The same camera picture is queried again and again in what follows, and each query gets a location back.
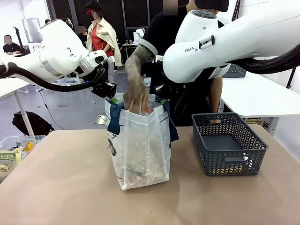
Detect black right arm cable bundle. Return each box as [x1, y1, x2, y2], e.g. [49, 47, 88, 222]
[228, 44, 300, 74]

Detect white side table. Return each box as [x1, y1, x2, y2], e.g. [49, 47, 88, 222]
[0, 77, 36, 137]
[219, 70, 300, 135]

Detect yellow snack packet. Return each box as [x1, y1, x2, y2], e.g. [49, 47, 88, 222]
[0, 147, 23, 182]

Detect tattooed right forearm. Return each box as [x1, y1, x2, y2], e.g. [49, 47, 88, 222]
[124, 44, 156, 98]

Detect clear shopping bag navy handles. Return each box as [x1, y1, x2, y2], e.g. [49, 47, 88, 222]
[104, 93, 179, 191]

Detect person in black t-shirt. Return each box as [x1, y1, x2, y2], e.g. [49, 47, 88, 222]
[142, 0, 224, 128]

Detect seated person in black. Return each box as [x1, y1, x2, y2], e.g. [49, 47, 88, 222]
[2, 35, 22, 56]

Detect black backpack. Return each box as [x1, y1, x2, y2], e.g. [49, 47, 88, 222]
[12, 111, 55, 136]

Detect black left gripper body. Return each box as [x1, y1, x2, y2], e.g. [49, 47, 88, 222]
[90, 81, 117, 99]

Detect clear plastic crate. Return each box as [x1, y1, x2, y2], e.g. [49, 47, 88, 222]
[0, 135, 46, 165]

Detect bare left forearm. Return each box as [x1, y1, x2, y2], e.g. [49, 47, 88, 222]
[209, 76, 224, 113]

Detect person's right hand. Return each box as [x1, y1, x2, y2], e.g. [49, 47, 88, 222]
[123, 89, 149, 116]

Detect standing person in dark clothes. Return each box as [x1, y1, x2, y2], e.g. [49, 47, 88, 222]
[77, 25, 89, 49]

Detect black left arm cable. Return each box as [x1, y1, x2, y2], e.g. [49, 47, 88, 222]
[0, 62, 106, 92]

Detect mannequin with cream jacket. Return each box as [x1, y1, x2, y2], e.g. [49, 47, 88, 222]
[85, 0, 123, 69]

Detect grey whiteboard panel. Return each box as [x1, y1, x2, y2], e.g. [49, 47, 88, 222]
[22, 17, 44, 44]

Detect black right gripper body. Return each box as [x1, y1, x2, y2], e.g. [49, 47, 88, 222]
[154, 79, 186, 103]

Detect metal mannequin base plate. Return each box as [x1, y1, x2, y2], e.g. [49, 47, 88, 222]
[90, 114, 107, 125]

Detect black tripod stand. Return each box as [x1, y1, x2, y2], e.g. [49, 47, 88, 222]
[12, 26, 26, 49]

